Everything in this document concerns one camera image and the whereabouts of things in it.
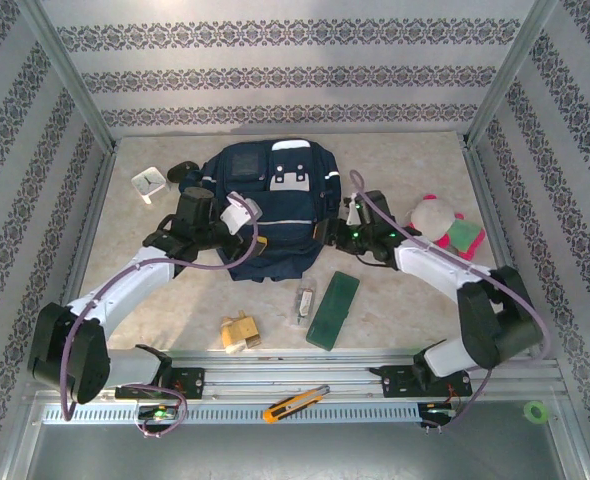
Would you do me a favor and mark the navy blue student backpack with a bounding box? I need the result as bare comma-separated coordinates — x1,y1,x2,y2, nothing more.
178,138,341,284

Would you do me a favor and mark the dark green pencil case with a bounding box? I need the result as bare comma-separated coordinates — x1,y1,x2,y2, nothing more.
305,271,361,352

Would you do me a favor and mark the tan wooden box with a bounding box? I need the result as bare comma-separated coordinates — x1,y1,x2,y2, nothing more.
219,310,263,356

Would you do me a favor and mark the black computer mouse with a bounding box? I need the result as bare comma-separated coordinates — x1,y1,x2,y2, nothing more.
167,160,200,184

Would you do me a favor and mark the white pink green plush toy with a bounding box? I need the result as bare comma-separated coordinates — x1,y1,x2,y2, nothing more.
405,193,487,261

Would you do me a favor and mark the white square alarm clock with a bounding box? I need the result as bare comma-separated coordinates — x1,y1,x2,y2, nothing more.
131,167,170,207

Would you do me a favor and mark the orange utility knife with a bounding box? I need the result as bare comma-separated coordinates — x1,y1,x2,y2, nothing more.
262,384,331,425

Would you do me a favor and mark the small circuit board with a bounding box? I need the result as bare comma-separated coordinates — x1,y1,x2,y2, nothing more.
419,403,457,426
137,405,179,422

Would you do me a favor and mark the green tape roll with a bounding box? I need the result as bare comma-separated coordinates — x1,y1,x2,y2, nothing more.
523,400,550,425

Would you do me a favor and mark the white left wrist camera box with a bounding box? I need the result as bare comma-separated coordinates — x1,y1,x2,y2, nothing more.
221,192,264,235

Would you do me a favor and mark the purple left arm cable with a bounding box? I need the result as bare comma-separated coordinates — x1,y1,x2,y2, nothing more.
59,197,261,440

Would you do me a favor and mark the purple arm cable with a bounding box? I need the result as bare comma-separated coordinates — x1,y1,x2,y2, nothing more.
59,197,261,440
349,169,551,434

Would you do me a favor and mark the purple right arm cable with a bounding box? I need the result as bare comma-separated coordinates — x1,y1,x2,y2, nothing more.
349,169,551,434

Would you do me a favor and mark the aluminium side rail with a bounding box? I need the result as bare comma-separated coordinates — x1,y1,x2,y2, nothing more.
44,144,119,361
462,139,544,361

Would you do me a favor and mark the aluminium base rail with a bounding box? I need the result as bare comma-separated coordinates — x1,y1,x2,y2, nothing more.
22,348,561,401

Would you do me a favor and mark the perforated metal cable tray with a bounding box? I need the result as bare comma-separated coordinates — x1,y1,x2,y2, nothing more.
42,402,456,426

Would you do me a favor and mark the aluminium frame post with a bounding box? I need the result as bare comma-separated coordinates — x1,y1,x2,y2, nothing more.
17,0,117,151
462,0,561,149

